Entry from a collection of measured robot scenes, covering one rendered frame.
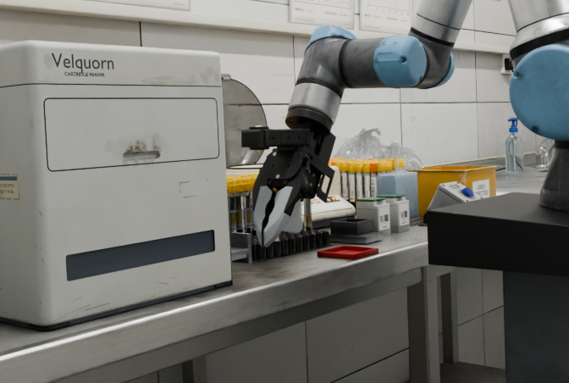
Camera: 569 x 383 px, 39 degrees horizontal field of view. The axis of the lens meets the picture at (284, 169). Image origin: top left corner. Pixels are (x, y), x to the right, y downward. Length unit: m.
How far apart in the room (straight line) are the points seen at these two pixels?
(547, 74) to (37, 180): 0.61
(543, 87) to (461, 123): 1.88
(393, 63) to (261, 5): 0.95
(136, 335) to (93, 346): 0.06
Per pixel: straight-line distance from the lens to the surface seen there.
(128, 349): 0.90
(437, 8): 1.29
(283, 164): 1.18
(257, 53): 2.06
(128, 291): 0.94
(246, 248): 1.09
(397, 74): 1.18
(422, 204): 1.70
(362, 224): 1.37
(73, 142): 0.89
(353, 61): 1.21
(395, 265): 1.29
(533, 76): 1.06
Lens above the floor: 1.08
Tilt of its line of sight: 3 degrees down
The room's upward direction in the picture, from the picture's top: 2 degrees counter-clockwise
